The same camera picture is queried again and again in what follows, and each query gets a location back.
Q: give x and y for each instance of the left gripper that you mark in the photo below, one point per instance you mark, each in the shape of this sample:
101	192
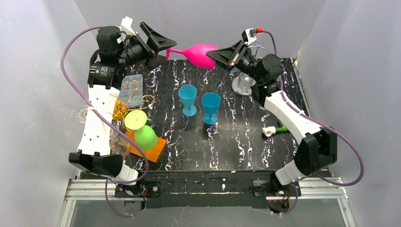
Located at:
145	45

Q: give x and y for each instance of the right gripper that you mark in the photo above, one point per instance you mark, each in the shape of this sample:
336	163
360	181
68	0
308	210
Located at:
238	56

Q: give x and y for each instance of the pink wine glass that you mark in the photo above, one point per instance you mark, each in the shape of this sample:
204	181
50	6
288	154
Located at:
197	55

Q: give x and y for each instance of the blue wine glass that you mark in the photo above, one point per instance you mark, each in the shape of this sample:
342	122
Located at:
210	104
187	95

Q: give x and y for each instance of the orange wine glass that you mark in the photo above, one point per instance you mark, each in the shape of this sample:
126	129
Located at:
120	110

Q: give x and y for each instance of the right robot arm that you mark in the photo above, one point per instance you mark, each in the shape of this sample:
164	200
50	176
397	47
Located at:
317	145

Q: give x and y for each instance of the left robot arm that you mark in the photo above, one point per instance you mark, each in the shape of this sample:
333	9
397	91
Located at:
118	48

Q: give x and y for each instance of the upright blue wine glass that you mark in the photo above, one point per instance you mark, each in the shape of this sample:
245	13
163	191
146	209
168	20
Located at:
187	95

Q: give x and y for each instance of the green wine glass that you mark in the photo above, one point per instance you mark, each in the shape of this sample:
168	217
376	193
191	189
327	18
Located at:
144	135

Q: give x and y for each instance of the clear wine glass front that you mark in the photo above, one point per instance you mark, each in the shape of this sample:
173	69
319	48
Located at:
119	145

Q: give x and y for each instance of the clear plastic organizer box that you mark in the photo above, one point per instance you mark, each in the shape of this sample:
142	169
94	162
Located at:
131	91

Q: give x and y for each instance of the green white pipe fitting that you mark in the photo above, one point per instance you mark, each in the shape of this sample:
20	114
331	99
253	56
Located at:
271	130

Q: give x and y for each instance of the silver wire glass rack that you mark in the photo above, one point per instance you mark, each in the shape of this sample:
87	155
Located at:
242	83

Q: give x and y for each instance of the gold wire rack wooden base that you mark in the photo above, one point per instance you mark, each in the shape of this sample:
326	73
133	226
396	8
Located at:
152	155

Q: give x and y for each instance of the aluminium base frame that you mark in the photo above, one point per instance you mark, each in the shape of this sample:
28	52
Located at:
207	202

